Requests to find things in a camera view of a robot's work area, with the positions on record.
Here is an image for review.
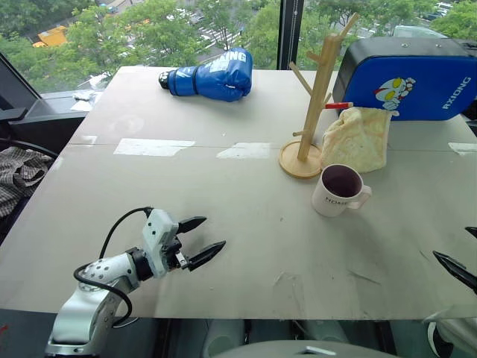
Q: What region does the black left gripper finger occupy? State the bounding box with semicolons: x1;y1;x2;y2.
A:
177;216;208;235
186;240;227;272

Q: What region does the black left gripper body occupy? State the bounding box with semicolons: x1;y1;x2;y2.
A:
164;222;192;272

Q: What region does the wooden mug tree stand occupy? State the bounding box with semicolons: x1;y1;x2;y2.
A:
278;12;361;180

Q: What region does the large white tape patch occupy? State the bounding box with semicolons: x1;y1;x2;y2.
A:
113;138;197;157

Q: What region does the ragged white tape patch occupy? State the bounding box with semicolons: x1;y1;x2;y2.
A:
216;142;281;160

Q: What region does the grey rounded robot body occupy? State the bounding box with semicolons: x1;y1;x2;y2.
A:
206;318;400;358

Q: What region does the white mug with dark inside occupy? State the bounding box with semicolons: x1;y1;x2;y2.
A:
311;163;373;219

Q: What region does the blue boxing glove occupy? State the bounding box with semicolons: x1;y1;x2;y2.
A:
157;47;254;104

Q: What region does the pale yellow crumpled cloth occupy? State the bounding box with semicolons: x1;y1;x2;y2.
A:
320;106;394;174

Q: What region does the blue and black kick pad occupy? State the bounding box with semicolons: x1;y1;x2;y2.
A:
332;36;477;122

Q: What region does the crumpled white wrapper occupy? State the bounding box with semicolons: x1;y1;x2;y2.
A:
72;88;104;103

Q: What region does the checked grey cloth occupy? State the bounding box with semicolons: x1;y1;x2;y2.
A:
0;145;55;218

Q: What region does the yellow truck outside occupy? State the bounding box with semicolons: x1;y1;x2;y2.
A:
31;25;69;49

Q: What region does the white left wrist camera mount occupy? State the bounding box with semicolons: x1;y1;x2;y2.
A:
141;208;180;279

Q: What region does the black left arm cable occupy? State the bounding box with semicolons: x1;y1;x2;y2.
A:
73;207;154;328

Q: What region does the black window frame post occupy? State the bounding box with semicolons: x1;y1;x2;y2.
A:
277;0;303;71

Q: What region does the slanted black window frame bar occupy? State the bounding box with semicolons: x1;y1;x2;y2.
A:
0;51;45;111

